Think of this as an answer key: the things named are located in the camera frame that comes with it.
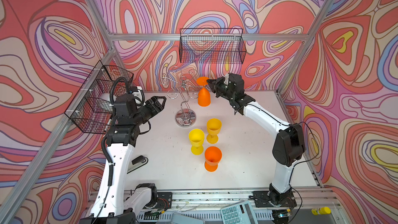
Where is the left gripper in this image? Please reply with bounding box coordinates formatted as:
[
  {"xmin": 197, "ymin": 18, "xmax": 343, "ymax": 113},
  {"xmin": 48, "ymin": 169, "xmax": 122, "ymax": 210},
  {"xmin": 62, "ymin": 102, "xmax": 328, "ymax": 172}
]
[{"xmin": 130, "ymin": 96, "xmax": 165, "ymax": 128}]

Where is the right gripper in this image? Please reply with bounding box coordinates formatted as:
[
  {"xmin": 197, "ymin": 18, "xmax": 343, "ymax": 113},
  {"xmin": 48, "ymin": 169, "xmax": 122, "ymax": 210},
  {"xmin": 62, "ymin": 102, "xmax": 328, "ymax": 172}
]
[{"xmin": 206, "ymin": 76, "xmax": 235, "ymax": 100}]

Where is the orange wine glass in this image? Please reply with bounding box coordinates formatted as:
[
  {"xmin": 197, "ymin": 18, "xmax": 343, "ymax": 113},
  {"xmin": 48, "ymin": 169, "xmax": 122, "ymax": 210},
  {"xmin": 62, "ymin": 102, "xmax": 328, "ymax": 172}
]
[
  {"xmin": 197, "ymin": 76, "xmax": 211, "ymax": 107},
  {"xmin": 204, "ymin": 146, "xmax": 222, "ymax": 172}
]

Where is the dark yellow wine glass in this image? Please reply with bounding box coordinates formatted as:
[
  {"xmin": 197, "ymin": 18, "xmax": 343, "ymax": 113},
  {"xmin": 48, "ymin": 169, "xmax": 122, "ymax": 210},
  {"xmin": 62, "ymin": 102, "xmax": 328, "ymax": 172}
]
[{"xmin": 206, "ymin": 118, "xmax": 222, "ymax": 144}]

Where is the light yellow wine glass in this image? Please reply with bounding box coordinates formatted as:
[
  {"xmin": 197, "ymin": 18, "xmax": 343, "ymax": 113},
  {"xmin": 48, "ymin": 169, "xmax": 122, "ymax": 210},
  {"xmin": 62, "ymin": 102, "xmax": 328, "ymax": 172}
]
[{"xmin": 188, "ymin": 129, "xmax": 205, "ymax": 156}]

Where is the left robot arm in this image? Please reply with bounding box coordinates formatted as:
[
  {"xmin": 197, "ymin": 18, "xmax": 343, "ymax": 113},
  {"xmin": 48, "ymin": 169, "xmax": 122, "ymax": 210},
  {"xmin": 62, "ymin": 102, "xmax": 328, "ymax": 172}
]
[{"xmin": 79, "ymin": 77, "xmax": 166, "ymax": 224}]

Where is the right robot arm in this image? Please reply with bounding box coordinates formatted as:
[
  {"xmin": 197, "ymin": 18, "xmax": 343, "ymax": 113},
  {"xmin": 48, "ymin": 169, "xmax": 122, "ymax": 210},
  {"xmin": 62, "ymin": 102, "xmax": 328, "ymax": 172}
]
[{"xmin": 207, "ymin": 73, "xmax": 306, "ymax": 206}]

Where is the chrome wine glass rack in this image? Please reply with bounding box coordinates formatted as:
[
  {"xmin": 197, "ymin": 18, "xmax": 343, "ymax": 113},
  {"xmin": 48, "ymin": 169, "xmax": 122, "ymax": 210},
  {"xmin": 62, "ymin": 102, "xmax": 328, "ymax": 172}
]
[{"xmin": 160, "ymin": 66, "xmax": 200, "ymax": 128}]

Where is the grey black stapler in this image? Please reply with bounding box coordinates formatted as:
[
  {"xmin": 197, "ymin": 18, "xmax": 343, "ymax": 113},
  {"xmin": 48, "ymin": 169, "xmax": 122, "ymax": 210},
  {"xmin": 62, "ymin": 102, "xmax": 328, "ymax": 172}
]
[{"xmin": 127, "ymin": 155, "xmax": 149, "ymax": 174}]

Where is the teal calculator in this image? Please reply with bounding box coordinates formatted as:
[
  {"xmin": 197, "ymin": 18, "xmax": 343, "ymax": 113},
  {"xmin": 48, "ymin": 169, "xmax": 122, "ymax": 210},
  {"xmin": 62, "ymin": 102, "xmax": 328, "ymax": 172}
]
[{"xmin": 221, "ymin": 201, "xmax": 258, "ymax": 224}]

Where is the yellow capped bottle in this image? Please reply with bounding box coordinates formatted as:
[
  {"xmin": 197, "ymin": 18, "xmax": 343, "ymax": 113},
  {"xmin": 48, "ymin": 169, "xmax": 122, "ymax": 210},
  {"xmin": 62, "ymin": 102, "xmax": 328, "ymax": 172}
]
[{"xmin": 312, "ymin": 207, "xmax": 331, "ymax": 216}]

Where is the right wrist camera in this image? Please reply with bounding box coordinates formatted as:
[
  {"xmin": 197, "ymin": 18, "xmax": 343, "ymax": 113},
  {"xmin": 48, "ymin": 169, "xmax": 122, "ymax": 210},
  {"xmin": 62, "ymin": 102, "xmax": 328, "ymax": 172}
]
[{"xmin": 224, "ymin": 73, "xmax": 237, "ymax": 88}]

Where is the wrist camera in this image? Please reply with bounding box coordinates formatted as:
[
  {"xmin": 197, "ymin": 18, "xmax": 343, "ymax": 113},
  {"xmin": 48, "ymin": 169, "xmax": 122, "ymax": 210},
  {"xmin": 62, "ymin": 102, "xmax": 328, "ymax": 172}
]
[
  {"xmin": 224, "ymin": 73, "xmax": 237, "ymax": 88},
  {"xmin": 130, "ymin": 86, "xmax": 145, "ymax": 101}
]

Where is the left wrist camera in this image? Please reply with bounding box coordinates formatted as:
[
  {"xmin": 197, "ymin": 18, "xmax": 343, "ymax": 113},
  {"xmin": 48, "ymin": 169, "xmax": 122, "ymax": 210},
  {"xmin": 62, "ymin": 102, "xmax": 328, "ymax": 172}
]
[{"xmin": 130, "ymin": 86, "xmax": 145, "ymax": 101}]

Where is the back black wire basket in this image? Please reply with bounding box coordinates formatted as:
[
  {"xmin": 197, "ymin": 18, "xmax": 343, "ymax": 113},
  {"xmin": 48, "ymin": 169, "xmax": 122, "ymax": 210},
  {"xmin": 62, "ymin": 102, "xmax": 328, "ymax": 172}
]
[{"xmin": 179, "ymin": 27, "xmax": 247, "ymax": 64}]

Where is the black wire basket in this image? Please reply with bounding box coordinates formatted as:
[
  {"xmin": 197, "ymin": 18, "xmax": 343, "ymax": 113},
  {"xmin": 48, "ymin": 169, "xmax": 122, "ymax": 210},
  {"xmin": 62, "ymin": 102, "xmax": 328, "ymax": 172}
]
[
  {"xmin": 64, "ymin": 61, "xmax": 134, "ymax": 134},
  {"xmin": 179, "ymin": 27, "xmax": 247, "ymax": 64}
]

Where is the left black wire basket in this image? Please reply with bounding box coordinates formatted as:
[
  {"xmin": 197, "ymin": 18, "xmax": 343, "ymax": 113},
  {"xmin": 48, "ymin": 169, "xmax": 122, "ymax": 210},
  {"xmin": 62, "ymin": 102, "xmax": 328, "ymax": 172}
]
[{"xmin": 64, "ymin": 61, "xmax": 134, "ymax": 134}]

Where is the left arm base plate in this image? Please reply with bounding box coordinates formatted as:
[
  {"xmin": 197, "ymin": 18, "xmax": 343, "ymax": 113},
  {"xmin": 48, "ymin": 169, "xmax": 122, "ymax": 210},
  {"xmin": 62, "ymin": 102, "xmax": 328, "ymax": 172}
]
[{"xmin": 145, "ymin": 192, "xmax": 173, "ymax": 211}]

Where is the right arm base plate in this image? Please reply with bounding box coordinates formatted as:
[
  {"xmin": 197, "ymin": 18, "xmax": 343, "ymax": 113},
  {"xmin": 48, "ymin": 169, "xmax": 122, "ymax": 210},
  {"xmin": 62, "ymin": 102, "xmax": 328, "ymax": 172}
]
[{"xmin": 249, "ymin": 190, "xmax": 297, "ymax": 208}]

